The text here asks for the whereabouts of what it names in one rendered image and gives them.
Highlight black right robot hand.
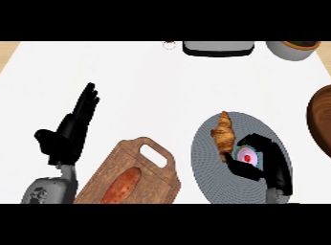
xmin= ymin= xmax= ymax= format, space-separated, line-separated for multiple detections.
xmin=223 ymin=132 xmax=294 ymax=196

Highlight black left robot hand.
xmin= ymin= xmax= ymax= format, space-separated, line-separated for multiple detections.
xmin=33 ymin=82 xmax=102 ymax=167

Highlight pink frosted cupcake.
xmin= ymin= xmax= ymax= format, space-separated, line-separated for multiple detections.
xmin=233 ymin=145 xmax=260 ymax=168

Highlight grey round placemat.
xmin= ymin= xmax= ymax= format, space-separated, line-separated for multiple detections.
xmin=189 ymin=111 xmax=294 ymax=205

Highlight golden brown croissant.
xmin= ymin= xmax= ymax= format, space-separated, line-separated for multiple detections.
xmin=210 ymin=110 xmax=238 ymax=164

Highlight orange sweet potato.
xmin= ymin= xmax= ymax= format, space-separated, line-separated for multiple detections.
xmin=99 ymin=167 xmax=143 ymax=205

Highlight brown wooden cutting board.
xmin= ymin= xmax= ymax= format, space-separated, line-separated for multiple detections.
xmin=72 ymin=136 xmax=182 ymax=205

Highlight grey plant pot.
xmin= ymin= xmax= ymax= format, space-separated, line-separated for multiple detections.
xmin=264 ymin=40 xmax=322 ymax=62

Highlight small clear glass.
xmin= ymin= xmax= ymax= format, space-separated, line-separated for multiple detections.
xmin=161 ymin=40 xmax=179 ymax=51

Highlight grey and black appliance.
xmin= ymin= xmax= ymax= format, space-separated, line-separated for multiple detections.
xmin=182 ymin=40 xmax=255 ymax=58

